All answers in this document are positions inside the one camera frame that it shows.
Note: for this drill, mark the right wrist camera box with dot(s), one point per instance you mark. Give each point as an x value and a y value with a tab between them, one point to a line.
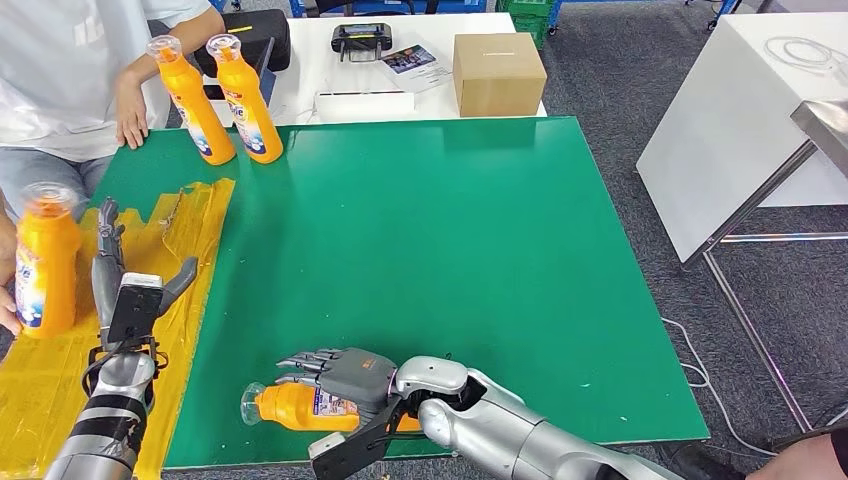
351	450

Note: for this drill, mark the brown cardboard box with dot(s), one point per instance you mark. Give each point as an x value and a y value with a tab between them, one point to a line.
499	81

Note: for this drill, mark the white desk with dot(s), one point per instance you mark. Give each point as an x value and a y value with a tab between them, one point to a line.
314	68

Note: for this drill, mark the black smartphone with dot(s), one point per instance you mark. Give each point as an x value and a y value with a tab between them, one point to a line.
213	93

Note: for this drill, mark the dark blue tablet folio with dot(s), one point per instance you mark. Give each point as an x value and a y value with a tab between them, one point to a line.
268	79

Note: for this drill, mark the orange detergent bottle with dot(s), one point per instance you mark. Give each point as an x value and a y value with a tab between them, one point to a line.
199	112
248	112
46	278
291	407

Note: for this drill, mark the yellow taped cardboard sheet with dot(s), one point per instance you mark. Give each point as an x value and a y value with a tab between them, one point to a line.
192	225

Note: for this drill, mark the person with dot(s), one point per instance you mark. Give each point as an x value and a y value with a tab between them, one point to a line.
46	66
795	464

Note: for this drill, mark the black remote controller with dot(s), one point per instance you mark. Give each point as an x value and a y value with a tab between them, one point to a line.
361	36

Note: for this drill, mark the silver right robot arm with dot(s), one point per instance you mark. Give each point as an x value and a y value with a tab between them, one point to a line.
503	430

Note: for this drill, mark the black office chair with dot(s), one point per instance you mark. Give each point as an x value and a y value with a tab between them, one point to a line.
331	6

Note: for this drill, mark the printed booklet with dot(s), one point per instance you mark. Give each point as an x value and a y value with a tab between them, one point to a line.
411	61

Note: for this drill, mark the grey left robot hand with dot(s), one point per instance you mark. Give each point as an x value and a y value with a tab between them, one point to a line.
106	291

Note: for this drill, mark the blue trolley leg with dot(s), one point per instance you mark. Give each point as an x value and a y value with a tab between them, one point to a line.
721	9

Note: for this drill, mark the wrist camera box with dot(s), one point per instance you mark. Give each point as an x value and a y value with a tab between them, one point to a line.
351	450
136	308

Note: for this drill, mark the white square table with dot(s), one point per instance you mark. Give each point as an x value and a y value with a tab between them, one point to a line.
729	119

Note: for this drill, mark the black carry case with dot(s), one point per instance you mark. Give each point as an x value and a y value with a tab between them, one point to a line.
265	46

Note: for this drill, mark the green plastic crate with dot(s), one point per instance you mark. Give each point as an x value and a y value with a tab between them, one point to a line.
532	22

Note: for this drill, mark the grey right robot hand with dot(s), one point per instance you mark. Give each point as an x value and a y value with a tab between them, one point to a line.
358	378

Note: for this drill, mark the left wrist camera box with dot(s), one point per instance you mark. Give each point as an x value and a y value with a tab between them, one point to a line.
136	308

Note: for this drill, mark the white flat box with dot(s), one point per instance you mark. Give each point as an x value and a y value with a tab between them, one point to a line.
364	108

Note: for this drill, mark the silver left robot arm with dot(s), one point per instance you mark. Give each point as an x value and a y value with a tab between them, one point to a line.
112	411

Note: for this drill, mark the stainless steel table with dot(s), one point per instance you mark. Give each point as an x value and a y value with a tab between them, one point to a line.
825	128

